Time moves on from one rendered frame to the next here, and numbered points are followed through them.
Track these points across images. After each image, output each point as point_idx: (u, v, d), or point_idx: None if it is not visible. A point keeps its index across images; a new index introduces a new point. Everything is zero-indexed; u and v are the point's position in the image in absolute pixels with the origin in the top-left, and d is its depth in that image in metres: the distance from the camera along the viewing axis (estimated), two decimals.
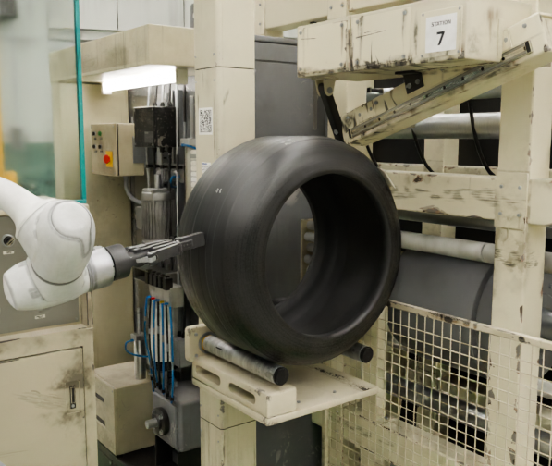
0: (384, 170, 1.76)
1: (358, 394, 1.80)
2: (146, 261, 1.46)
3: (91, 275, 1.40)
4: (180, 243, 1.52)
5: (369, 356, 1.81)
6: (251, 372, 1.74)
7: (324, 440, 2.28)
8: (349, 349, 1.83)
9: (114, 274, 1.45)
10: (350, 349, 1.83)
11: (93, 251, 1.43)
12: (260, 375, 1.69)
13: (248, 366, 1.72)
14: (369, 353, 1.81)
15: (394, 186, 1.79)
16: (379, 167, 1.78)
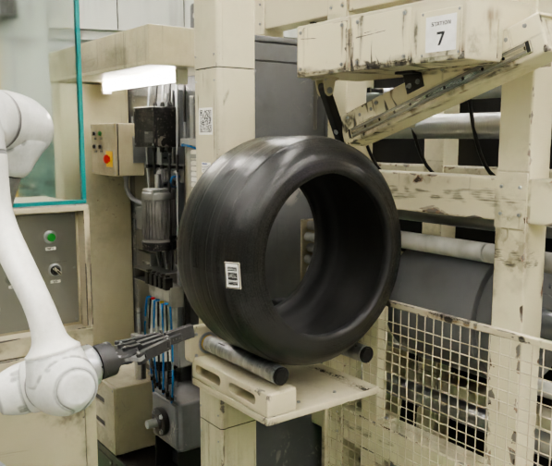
0: (237, 288, 1.53)
1: (358, 394, 1.80)
2: (135, 360, 1.47)
3: None
4: (169, 339, 1.53)
5: (368, 357, 1.81)
6: (247, 370, 1.74)
7: (324, 440, 2.28)
8: (351, 345, 1.83)
9: (103, 374, 1.46)
10: (353, 345, 1.83)
11: None
12: (259, 371, 1.68)
13: (249, 361, 1.72)
14: (369, 354, 1.81)
15: (236, 263, 1.52)
16: (229, 288, 1.55)
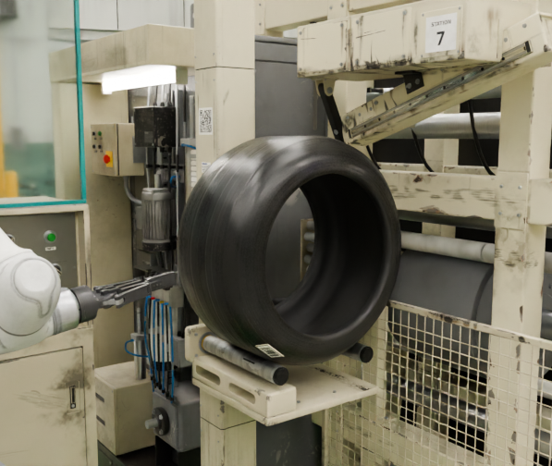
0: (279, 356, 1.63)
1: (358, 394, 1.80)
2: (113, 303, 1.43)
3: (55, 319, 1.37)
4: (150, 284, 1.49)
5: (369, 353, 1.81)
6: None
7: (324, 440, 2.28)
8: (352, 358, 1.84)
9: (79, 316, 1.42)
10: (353, 359, 1.84)
11: None
12: None
13: None
14: (367, 353, 1.80)
15: (265, 345, 1.60)
16: (274, 357, 1.64)
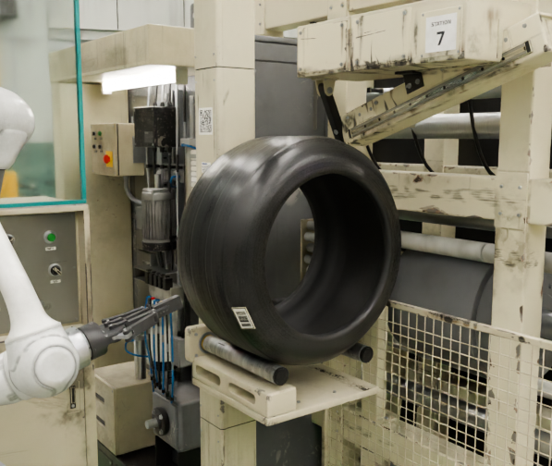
0: (251, 327, 1.57)
1: (358, 394, 1.80)
2: (122, 337, 1.45)
3: None
4: (156, 312, 1.51)
5: (369, 354, 1.81)
6: (247, 370, 1.74)
7: (324, 440, 2.28)
8: (349, 354, 1.83)
9: (91, 354, 1.44)
10: (350, 354, 1.83)
11: (67, 335, 1.41)
12: (259, 371, 1.68)
13: (249, 361, 1.72)
14: (368, 353, 1.81)
15: (242, 308, 1.55)
16: (244, 328, 1.58)
